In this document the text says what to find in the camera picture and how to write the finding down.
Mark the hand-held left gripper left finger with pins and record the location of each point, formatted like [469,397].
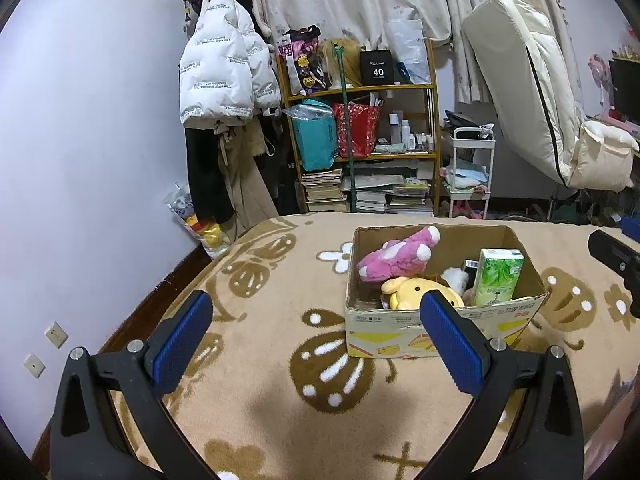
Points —
[182,345]

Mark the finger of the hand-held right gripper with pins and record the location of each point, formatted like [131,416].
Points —
[615,260]
[632,226]

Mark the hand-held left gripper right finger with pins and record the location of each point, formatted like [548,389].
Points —
[452,347]

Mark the yellow plush toy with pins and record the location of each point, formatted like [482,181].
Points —
[415,290]

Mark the cardboard box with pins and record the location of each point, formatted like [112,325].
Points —
[380,330]

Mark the black packet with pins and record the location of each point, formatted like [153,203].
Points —
[471,266]

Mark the green tissue packet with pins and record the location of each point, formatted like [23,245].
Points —
[497,275]

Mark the pink plush toy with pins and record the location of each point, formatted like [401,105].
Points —
[395,260]

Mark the white-haired plush doll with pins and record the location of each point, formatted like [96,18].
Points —
[454,277]

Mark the cream cushion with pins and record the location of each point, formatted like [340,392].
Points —
[600,155]

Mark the beige printed blanket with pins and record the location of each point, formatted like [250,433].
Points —
[280,410]

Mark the plastic bag of toys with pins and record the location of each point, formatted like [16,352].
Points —
[187,207]

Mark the black monitor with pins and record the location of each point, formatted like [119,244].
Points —
[625,87]

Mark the white trolley cart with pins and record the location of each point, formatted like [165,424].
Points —
[491,175]

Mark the pink desk fan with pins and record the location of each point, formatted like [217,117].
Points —
[600,67]

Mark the beige hanging garment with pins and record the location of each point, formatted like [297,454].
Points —
[245,185]

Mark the black hanging garment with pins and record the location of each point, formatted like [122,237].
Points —
[200,170]

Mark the cream folded mattress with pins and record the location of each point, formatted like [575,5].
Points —
[520,60]

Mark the stack of books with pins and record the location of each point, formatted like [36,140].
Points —
[325,192]

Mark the black device on cart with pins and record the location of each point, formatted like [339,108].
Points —
[460,120]

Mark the row of small bottles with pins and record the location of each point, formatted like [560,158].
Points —
[405,132]

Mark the red gift bag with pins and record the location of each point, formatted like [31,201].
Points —
[355,132]

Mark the teal bag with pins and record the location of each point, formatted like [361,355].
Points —
[312,140]

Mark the green pole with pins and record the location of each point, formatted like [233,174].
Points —
[348,125]

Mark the yellow wooden shelf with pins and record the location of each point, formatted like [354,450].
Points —
[390,88]

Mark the white puffer jacket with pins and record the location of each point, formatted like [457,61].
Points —
[220,70]

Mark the clear plastic bag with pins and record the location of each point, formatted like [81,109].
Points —
[407,45]

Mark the black box with white print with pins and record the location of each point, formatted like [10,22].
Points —
[377,67]

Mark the blonde wig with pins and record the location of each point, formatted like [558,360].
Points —
[350,65]

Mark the black pink printed tote bag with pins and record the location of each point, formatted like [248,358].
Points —
[302,60]

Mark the white wall socket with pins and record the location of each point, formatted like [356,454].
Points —
[34,365]
[55,335]

